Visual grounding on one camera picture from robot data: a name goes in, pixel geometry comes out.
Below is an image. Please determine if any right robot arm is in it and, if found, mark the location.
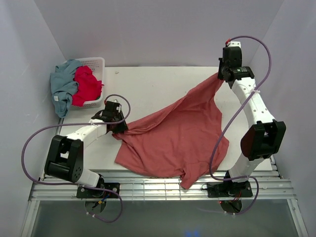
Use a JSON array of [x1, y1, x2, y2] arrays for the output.
[[218, 42, 286, 196]]

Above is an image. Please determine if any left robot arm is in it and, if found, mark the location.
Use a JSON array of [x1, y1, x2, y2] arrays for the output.
[[44, 100, 128, 198]]

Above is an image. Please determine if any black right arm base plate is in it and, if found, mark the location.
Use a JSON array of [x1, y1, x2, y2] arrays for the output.
[[201, 181, 253, 198]]

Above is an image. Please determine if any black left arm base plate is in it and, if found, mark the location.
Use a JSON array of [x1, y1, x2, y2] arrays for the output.
[[76, 183, 120, 199]]

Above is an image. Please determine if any magenta red t-shirt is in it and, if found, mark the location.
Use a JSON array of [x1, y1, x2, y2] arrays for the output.
[[72, 66, 103, 107]]

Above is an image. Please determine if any aluminium rail frame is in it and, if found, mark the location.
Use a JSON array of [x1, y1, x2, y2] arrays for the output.
[[19, 118, 309, 237]]

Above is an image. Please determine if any salmon pink t-shirt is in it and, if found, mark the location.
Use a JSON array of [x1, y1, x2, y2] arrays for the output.
[[113, 74, 229, 189]]

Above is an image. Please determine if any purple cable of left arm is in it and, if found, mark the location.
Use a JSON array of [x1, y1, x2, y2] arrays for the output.
[[21, 93, 131, 224]]

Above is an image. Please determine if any grey-blue t-shirt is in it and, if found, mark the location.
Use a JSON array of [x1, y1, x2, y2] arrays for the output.
[[50, 59, 82, 118]]

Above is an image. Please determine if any white plastic laundry basket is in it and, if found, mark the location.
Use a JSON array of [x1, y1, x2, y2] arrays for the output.
[[51, 57, 106, 109]]

